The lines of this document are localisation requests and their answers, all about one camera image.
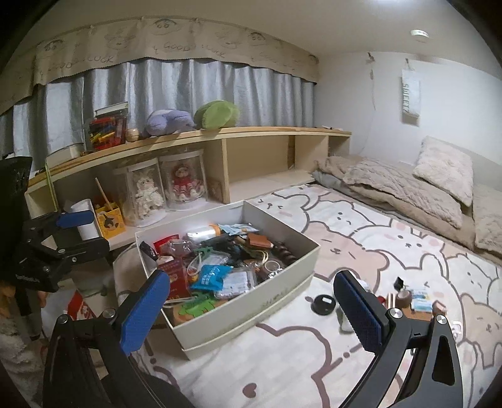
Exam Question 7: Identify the white wall cable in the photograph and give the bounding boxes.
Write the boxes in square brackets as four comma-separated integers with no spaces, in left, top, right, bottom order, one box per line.
[366,53,379,114]

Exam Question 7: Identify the display case with white doll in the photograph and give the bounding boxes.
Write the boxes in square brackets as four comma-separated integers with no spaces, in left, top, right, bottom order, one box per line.
[114,159,167,228]

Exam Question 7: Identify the person's left forearm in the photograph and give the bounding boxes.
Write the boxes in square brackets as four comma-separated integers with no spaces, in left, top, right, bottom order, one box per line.
[0,314,44,397]

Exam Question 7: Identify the crinkly clear snack bag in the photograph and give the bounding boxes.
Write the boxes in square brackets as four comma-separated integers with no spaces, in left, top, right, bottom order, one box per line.
[168,239,197,255]

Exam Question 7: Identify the brown coaster with green leaves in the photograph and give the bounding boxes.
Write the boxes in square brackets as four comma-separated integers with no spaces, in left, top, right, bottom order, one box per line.
[173,296,228,326]

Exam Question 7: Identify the small white blue sachet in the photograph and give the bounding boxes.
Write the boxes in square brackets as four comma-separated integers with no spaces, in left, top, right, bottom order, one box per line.
[412,289,432,310]

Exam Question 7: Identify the fluffy beige square pillow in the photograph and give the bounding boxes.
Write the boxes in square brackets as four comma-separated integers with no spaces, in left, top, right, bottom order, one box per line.
[413,137,475,207]

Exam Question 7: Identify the clear box of crayons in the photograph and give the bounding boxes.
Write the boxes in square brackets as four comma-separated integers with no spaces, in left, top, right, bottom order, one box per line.
[84,108,129,153]

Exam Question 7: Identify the white bottle orange cap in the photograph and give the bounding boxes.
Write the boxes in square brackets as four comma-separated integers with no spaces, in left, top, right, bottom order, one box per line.
[184,223,230,244]

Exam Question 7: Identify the wooden stick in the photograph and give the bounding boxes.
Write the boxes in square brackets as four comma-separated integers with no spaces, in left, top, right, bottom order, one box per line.
[94,177,112,208]

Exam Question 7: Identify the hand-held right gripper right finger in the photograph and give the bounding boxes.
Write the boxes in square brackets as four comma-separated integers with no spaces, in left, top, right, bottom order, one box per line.
[333,270,465,408]

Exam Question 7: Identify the clear zip bag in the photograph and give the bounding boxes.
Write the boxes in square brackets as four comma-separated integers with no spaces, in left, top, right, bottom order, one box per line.
[200,251,232,271]

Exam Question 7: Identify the green plush toy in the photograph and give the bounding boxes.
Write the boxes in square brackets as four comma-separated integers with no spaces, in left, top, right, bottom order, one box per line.
[193,101,241,130]

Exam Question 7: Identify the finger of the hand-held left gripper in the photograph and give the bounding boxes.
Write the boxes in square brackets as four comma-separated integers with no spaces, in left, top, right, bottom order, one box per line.
[24,209,97,241]
[27,236,111,261]

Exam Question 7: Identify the brown fleece blanket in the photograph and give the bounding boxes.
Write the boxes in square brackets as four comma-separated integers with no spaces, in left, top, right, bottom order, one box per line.
[312,156,502,267]

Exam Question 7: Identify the small yellow box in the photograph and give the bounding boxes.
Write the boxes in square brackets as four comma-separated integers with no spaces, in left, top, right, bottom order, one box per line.
[95,208,126,240]

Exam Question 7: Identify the book with white cover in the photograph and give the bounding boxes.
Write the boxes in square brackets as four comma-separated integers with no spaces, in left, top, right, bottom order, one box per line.
[93,101,130,117]

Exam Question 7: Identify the grey curtain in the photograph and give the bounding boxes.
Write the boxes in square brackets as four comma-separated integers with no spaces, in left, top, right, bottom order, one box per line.
[0,57,316,165]

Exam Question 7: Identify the red and white bag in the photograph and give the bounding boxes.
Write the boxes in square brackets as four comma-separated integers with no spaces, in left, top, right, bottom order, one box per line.
[67,290,99,326]

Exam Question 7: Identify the purple plush toy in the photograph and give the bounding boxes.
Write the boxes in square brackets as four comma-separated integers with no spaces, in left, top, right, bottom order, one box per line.
[142,110,197,138]

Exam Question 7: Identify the wooden shelf unit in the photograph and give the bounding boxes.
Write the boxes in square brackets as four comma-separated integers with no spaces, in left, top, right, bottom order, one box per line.
[24,126,353,252]

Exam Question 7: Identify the white paper roll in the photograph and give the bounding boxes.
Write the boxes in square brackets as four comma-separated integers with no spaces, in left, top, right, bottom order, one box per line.
[65,199,100,241]

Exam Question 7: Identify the beige textured flat pillow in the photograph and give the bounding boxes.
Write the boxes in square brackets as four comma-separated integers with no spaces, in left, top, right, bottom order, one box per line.
[473,192,502,252]

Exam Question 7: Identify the brown ridged item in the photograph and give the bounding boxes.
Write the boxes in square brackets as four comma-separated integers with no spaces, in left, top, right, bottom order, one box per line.
[275,243,299,267]

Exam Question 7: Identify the blue foil packet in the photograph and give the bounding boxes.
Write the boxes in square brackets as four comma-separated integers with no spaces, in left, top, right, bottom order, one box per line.
[191,265,232,293]

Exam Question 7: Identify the brown bear shaped coaster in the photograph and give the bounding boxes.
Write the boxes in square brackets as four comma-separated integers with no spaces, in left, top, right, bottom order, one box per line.
[404,308,436,321]

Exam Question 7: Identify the white cardboard box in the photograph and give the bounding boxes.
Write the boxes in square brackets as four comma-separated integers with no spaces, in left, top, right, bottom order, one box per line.
[134,200,321,361]

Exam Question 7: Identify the bear printed bed sheet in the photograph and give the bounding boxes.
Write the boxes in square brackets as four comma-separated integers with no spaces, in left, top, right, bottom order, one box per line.
[114,184,502,408]

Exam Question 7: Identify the white wall hanging bag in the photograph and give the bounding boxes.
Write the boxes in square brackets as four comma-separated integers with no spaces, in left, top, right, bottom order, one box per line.
[401,59,422,126]

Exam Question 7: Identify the black round case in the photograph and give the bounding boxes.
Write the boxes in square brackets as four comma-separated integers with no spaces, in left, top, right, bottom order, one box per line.
[310,294,338,316]

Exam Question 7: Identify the beige textured quilt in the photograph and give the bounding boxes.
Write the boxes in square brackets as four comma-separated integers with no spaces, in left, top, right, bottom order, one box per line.
[343,157,465,229]

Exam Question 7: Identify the beige printed valance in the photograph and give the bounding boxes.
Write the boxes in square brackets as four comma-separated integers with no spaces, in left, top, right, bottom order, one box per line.
[0,18,319,116]

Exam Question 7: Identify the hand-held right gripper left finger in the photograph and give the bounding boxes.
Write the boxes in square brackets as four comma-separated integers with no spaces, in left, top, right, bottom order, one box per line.
[41,270,195,408]

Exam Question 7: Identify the display case with red doll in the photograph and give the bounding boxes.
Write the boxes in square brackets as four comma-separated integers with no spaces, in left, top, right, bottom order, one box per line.
[159,149,208,212]

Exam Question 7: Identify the red snack packet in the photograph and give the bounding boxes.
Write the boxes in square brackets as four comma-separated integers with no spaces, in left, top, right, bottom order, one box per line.
[157,257,193,303]

